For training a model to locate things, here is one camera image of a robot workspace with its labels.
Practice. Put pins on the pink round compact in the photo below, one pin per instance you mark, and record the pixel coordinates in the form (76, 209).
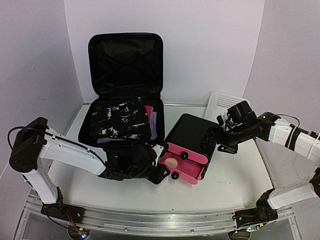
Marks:
(171, 162)

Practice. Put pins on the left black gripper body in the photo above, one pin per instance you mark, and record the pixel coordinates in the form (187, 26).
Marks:
(138, 173)

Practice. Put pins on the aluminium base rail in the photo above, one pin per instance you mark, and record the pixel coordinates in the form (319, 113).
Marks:
(148, 224)

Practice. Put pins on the black white patterned pouch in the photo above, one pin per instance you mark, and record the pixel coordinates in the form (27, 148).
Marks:
(107, 123)

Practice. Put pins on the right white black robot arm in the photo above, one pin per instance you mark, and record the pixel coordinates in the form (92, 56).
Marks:
(240, 125)

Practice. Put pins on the purple folded cloth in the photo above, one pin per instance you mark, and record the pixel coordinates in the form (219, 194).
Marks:
(153, 129)

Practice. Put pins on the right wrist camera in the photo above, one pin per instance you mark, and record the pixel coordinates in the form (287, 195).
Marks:
(223, 120)

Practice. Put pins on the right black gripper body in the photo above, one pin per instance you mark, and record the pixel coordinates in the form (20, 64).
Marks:
(229, 142)

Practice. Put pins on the black pouch with pink end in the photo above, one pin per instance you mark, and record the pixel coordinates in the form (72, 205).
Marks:
(189, 135)

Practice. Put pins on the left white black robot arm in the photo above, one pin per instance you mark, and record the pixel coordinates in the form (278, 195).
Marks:
(37, 142)

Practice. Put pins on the red folded cloth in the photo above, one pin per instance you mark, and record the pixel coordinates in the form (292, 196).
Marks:
(149, 111)

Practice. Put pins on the dark blue round tin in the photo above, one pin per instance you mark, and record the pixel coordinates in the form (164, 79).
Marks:
(124, 111)

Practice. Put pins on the black ribbed hard-shell suitcase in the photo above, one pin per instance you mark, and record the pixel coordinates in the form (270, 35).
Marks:
(125, 66)

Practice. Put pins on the white perforated plastic basket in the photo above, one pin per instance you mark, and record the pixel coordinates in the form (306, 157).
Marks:
(219, 103)

